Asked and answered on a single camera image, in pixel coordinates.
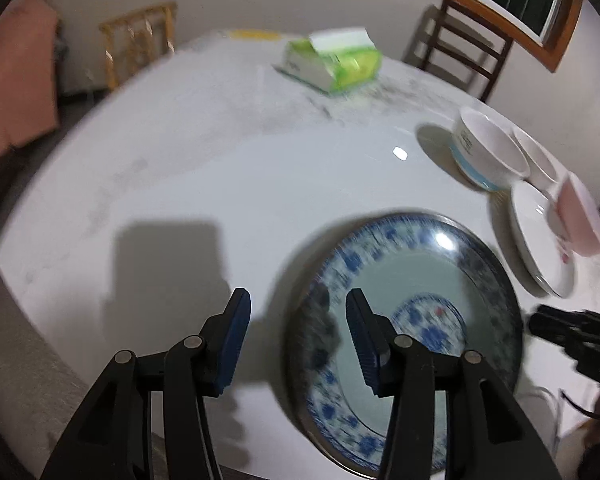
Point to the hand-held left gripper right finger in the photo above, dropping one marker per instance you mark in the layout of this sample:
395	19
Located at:
362	350

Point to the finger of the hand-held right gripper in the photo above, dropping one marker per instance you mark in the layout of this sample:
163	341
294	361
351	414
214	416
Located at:
565	327

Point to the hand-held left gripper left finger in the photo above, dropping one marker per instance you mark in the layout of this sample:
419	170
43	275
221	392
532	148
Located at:
237	340

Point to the blue and white patterned plate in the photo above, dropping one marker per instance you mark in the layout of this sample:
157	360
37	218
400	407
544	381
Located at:
405	275

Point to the white plate with pink flowers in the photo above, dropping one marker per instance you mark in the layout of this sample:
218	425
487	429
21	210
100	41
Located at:
535	240

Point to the plain white bowl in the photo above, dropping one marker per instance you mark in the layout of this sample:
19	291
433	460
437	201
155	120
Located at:
540	160

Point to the white bowl with blue band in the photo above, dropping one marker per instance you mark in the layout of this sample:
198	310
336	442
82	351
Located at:
485	145

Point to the dark wooden chair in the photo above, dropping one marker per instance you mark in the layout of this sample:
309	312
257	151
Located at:
497	67

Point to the green tissue box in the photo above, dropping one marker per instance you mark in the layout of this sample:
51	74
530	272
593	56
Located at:
340	67

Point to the light bamboo chair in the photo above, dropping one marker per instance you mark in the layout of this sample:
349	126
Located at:
140	12

